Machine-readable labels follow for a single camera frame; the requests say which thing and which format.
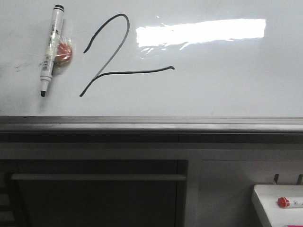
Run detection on red round magnet with tape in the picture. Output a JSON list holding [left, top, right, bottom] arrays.
[[54, 38, 73, 67]]

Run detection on white black-tipped whiteboard marker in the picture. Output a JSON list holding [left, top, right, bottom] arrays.
[[40, 4, 64, 97]]

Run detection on white whiteboard surface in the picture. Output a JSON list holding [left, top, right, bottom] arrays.
[[0, 0, 303, 117]]

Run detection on left black tray hook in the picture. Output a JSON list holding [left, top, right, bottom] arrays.
[[273, 174, 279, 185]]

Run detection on black tray hook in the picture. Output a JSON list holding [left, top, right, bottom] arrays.
[[296, 174, 303, 185], [273, 174, 279, 185]]

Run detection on dark cabinet panel with bar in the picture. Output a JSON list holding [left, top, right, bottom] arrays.
[[0, 160, 188, 227]]

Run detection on red-capped white marker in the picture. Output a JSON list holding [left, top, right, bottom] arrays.
[[277, 197, 303, 209]]

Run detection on white marker tray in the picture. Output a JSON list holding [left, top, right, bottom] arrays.
[[251, 184, 303, 227]]

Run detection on right black tray hook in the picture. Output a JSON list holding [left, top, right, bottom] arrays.
[[296, 174, 303, 185]]

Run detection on grey aluminium whiteboard frame rail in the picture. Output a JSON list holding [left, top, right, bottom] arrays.
[[0, 116, 303, 144]]

